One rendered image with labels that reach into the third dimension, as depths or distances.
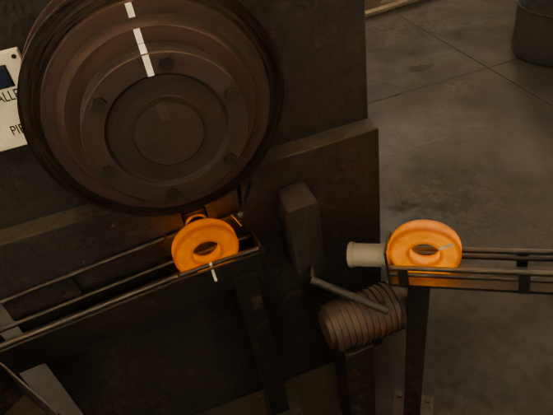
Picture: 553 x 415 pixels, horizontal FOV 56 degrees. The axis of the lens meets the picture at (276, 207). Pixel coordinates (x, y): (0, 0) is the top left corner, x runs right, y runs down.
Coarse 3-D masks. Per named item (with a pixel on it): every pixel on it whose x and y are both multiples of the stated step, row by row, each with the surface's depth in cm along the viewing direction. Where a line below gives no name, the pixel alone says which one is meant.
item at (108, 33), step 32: (128, 0) 80; (160, 0) 81; (96, 32) 80; (128, 32) 80; (160, 32) 82; (192, 32) 83; (224, 32) 87; (64, 64) 82; (96, 64) 81; (224, 64) 88; (256, 64) 92; (64, 96) 83; (256, 96) 95; (64, 128) 86; (256, 128) 100; (64, 160) 91; (96, 192) 97
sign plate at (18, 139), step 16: (16, 48) 93; (0, 64) 93; (16, 64) 93; (16, 80) 95; (0, 96) 96; (0, 112) 97; (16, 112) 98; (0, 128) 99; (16, 128) 100; (0, 144) 101; (16, 144) 102
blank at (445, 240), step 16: (416, 224) 110; (432, 224) 109; (400, 240) 112; (416, 240) 111; (432, 240) 110; (448, 240) 109; (400, 256) 115; (416, 256) 117; (432, 256) 116; (448, 256) 111; (432, 272) 116
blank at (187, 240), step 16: (192, 224) 115; (208, 224) 115; (224, 224) 118; (176, 240) 115; (192, 240) 115; (208, 240) 117; (224, 240) 118; (176, 256) 116; (192, 256) 118; (208, 256) 122; (224, 256) 121
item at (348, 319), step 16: (368, 288) 132; (384, 288) 129; (400, 288) 129; (336, 304) 128; (352, 304) 127; (400, 304) 127; (320, 320) 132; (336, 320) 125; (352, 320) 125; (368, 320) 125; (384, 320) 126; (400, 320) 127; (336, 336) 125; (352, 336) 125; (368, 336) 127; (336, 352) 141; (352, 352) 131; (368, 352) 133; (336, 368) 149; (352, 368) 135; (368, 368) 137; (352, 384) 140; (368, 384) 142; (352, 400) 145; (368, 400) 147
